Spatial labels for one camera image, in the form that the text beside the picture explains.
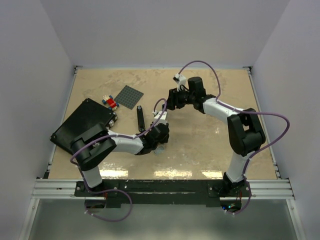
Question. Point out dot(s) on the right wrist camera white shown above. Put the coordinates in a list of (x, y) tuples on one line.
[(180, 80)]

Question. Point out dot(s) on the black flat case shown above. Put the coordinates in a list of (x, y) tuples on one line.
[(88, 114)]

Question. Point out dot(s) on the grey lego baseplate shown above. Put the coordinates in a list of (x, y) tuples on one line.
[(129, 97)]

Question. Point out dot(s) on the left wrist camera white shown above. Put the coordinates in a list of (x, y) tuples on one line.
[(159, 117)]

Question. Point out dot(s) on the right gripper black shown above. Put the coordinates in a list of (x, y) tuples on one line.
[(173, 100)]

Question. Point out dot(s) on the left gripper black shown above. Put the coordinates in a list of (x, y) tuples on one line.
[(165, 139)]

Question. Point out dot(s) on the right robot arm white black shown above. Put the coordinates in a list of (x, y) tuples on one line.
[(245, 131)]

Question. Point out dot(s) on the light blue stapler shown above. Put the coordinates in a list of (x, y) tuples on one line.
[(164, 108)]

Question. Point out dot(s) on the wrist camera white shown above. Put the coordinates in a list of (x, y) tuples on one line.
[(180, 80), (159, 117)]

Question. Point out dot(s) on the black stapler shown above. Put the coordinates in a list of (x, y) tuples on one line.
[(140, 119)]

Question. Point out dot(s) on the staple box tray with staples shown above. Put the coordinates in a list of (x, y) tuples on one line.
[(160, 149)]

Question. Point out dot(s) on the red blue lego car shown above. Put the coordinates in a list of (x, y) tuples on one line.
[(109, 100)]

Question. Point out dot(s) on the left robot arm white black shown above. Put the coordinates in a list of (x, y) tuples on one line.
[(95, 144)]

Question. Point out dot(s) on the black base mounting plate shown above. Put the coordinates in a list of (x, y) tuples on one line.
[(113, 193)]

